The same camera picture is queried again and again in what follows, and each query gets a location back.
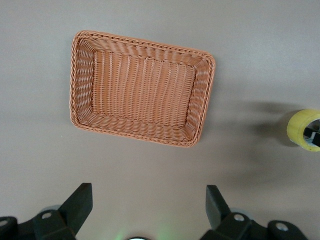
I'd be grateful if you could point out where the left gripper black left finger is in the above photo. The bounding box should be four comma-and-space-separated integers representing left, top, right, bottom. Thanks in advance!
32, 183, 94, 240

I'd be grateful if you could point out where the yellow clear tape roll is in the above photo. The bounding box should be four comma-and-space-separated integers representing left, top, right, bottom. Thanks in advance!
286, 108, 320, 153

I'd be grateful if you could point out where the brown woven wicker basket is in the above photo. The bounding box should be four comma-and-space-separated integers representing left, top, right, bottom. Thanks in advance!
68, 30, 217, 150

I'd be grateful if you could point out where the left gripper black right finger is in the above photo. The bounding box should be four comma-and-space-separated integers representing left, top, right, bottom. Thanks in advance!
199, 184, 252, 240

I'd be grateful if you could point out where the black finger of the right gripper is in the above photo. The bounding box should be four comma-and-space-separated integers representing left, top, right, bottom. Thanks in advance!
303, 126, 320, 147

